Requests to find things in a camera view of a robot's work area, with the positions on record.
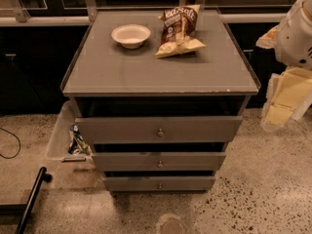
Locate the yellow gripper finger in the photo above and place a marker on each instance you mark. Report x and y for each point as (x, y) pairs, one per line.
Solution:
(268, 39)
(273, 118)

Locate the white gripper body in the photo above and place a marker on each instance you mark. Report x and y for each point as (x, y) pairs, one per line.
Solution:
(294, 39)

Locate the grey top drawer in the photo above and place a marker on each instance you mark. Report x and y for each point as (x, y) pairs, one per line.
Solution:
(99, 130)

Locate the grey drawer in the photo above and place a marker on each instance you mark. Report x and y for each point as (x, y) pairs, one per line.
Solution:
(159, 183)
(99, 130)
(158, 161)

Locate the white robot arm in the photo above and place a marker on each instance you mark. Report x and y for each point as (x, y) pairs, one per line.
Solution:
(293, 45)

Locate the grey drawer cabinet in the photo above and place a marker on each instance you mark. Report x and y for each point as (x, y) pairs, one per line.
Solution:
(107, 80)

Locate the grey bottom drawer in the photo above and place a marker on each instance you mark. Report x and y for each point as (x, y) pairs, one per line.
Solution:
(159, 183)

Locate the grey middle drawer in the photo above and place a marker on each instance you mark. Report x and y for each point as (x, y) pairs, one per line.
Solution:
(158, 161)

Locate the brown chip bag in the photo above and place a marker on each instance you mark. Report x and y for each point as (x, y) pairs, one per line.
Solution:
(178, 36)

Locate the white paper bowl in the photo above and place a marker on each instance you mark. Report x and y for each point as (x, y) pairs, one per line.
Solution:
(130, 36)

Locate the round floor drain cover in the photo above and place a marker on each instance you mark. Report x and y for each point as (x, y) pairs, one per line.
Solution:
(170, 224)

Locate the crumpled snack wrapper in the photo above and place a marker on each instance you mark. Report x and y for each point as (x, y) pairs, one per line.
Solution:
(77, 144)

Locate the clear plastic bin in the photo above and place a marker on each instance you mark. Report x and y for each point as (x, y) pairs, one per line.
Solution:
(58, 145)

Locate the black metal bar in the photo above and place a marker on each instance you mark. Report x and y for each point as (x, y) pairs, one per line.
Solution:
(42, 176)

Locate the metal railing frame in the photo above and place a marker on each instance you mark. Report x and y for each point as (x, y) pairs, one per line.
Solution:
(83, 11)

